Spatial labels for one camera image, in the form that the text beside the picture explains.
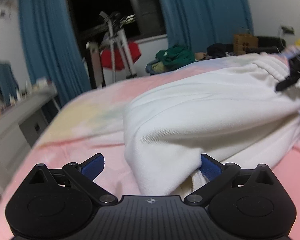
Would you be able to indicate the yellow cloth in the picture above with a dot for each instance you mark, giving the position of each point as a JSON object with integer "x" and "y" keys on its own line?
{"x": 157, "y": 67}

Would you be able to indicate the wall outlet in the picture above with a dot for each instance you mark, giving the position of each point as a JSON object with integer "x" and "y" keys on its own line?
{"x": 287, "y": 30}

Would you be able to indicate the tan cloth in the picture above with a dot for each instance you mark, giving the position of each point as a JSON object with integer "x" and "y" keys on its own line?
{"x": 201, "y": 55}

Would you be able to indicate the brown paper bag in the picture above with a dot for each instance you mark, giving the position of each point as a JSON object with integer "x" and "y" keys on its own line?
{"x": 245, "y": 43}

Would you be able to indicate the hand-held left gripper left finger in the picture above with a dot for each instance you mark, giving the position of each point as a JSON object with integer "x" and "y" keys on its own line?
{"x": 93, "y": 166}

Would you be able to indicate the white dresser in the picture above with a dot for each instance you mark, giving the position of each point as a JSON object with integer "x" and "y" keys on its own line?
{"x": 12, "y": 130}

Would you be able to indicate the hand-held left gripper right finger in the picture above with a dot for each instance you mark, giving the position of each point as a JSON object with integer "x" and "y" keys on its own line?
{"x": 210, "y": 167}

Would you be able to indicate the black clothes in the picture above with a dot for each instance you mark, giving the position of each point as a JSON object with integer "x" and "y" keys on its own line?
{"x": 220, "y": 49}

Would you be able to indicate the pastel bed blanket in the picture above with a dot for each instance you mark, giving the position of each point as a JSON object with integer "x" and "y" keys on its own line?
{"x": 85, "y": 130}

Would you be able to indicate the blue curtain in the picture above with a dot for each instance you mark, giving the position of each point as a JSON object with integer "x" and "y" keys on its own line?
{"x": 50, "y": 42}
{"x": 202, "y": 12}

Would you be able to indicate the black sofa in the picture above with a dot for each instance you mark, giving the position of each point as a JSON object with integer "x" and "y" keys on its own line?
{"x": 270, "y": 43}

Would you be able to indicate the black wall fixture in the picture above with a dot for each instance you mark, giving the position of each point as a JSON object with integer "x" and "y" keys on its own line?
{"x": 5, "y": 14}

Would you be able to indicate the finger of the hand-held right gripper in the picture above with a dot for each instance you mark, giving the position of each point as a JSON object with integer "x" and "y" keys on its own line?
{"x": 288, "y": 82}

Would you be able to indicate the wavy mirror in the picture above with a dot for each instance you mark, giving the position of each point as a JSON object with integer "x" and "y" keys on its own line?
{"x": 3, "y": 80}

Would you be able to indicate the green clothes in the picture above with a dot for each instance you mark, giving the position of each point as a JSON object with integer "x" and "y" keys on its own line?
{"x": 176, "y": 56}

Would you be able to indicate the garment steamer stand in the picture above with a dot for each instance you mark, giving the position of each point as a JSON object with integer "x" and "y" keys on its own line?
{"x": 115, "y": 47}

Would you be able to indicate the red cloth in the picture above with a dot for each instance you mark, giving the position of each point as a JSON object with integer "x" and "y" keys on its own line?
{"x": 135, "y": 51}

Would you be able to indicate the dark window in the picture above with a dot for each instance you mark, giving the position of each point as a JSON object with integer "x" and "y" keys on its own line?
{"x": 97, "y": 5}

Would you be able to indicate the brown cardboard box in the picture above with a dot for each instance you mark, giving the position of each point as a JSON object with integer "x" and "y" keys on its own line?
{"x": 96, "y": 67}

